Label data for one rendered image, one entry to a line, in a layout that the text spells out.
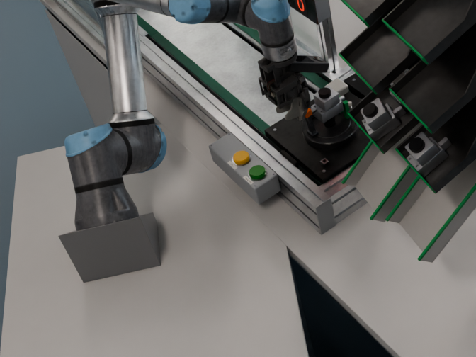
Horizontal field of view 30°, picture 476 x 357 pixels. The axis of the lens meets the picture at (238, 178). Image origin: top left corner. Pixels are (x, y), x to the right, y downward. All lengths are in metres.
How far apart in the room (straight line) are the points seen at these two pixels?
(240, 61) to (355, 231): 0.68
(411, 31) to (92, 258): 0.96
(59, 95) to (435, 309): 2.60
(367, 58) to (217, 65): 0.86
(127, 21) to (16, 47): 2.45
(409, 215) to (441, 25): 0.53
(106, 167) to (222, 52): 0.67
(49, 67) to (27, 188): 1.94
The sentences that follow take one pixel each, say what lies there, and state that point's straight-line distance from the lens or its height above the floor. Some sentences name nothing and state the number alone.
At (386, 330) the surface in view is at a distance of 1.95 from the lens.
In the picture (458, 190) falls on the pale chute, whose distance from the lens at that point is 1.86.
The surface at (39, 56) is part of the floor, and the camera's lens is 4.48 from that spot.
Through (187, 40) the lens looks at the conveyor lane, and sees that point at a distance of 2.68.
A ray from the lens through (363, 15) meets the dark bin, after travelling 1.62.
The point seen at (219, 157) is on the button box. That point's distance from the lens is 2.22.
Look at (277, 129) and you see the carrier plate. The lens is 2.23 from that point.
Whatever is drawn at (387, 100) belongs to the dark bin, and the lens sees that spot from 1.88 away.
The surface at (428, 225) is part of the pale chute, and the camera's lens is 1.90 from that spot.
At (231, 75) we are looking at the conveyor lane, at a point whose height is 0.92.
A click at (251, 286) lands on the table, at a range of 2.06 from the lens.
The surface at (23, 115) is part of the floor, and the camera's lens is 4.16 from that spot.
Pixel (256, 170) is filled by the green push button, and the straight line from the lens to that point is 2.14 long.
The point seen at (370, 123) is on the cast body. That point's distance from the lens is 1.79.
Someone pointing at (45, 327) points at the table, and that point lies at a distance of 2.16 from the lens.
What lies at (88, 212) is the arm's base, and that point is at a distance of 2.07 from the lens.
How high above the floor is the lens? 2.49
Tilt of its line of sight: 45 degrees down
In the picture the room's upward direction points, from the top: 16 degrees counter-clockwise
